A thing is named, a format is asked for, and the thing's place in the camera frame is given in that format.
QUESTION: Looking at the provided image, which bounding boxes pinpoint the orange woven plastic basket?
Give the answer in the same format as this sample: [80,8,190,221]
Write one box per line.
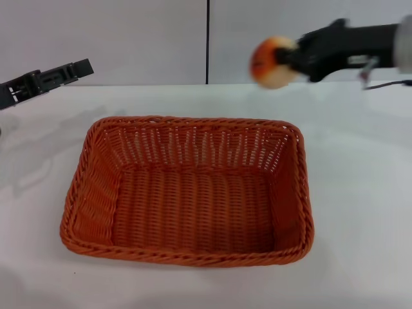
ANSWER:
[59,115,315,268]

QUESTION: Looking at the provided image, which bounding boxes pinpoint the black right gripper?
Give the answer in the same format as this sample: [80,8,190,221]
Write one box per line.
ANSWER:
[275,18,400,83]

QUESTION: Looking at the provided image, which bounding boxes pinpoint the orange and cream peach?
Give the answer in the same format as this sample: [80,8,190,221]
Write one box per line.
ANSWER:
[250,35,299,90]

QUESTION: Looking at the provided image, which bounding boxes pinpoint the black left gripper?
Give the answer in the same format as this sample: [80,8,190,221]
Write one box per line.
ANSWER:
[0,58,95,111]

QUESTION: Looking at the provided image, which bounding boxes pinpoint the thin black cable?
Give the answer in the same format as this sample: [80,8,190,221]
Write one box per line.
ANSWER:
[359,57,412,91]

